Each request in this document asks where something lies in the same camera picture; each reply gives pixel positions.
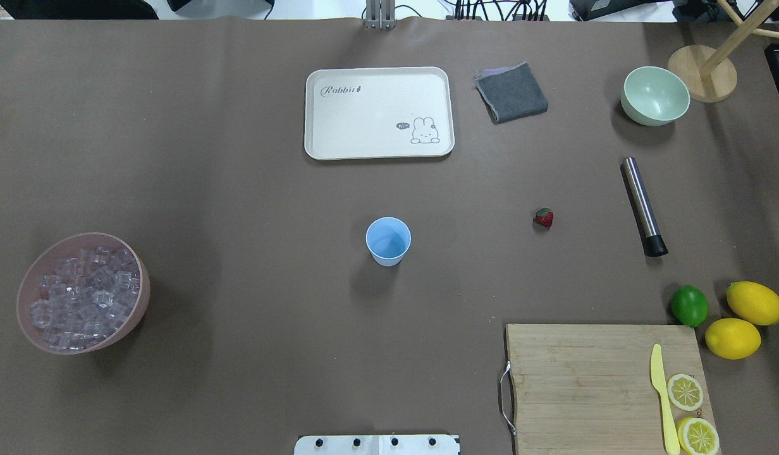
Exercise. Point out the bamboo cutting board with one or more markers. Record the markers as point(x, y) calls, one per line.
point(586, 388)

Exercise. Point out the yellow lemon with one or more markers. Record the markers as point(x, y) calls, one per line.
point(753, 302)
point(732, 338)

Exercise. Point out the cream rabbit serving tray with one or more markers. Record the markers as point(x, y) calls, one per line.
point(378, 113)

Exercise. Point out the yellow lemon lower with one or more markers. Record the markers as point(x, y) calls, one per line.
point(732, 338)

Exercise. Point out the light blue cup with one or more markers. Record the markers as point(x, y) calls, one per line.
point(388, 239)

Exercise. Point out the clear ice cubes pile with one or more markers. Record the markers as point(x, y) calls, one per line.
point(86, 298)

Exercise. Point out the lemon half upper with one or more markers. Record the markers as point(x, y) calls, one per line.
point(685, 392)

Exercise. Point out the lemon half lower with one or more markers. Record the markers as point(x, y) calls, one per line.
point(698, 436)

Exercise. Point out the yellow plastic knife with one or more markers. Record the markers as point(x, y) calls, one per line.
point(657, 378)

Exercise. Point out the pink bowl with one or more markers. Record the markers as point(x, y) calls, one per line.
point(69, 247)

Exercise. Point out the wooden mug tree stand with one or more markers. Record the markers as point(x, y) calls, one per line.
point(706, 72)

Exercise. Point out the red strawberry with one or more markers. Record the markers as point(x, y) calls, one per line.
point(544, 217)

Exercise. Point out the lemon half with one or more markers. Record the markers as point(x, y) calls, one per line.
point(685, 392)
point(698, 436)

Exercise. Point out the mint green bowl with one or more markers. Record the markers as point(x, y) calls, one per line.
point(654, 96)

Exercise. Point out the yellow lemon upper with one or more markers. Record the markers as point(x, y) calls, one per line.
point(753, 302)

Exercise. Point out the green lime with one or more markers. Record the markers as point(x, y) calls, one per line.
point(689, 306)

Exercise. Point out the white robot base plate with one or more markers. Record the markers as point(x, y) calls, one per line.
point(379, 444)

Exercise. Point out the steel muddler black tip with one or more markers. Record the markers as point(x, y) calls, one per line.
point(652, 240)

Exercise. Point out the grey folded cloth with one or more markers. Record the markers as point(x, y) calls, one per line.
point(511, 93)

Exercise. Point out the aluminium camera post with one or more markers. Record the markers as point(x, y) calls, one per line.
point(380, 14)

